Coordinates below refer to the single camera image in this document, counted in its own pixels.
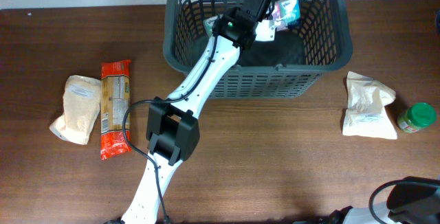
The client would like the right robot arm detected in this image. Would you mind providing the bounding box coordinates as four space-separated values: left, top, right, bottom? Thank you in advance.
325 176 439 224

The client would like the orange pasta packet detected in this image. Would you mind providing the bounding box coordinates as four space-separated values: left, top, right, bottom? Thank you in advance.
100 60 131 160

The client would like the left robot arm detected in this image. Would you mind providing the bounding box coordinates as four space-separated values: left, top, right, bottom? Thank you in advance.
119 0 274 223

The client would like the grey plastic basket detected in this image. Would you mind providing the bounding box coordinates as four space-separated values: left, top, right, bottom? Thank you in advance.
163 0 353 98

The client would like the Kleenex tissue multipack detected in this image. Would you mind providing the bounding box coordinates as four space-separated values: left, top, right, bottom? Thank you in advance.
203 0 300 40

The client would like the green lidded jar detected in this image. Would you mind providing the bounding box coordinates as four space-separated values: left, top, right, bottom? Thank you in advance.
397 102 437 133

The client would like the beige pouch with label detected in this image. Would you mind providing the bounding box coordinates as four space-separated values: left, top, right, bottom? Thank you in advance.
49 75 102 145

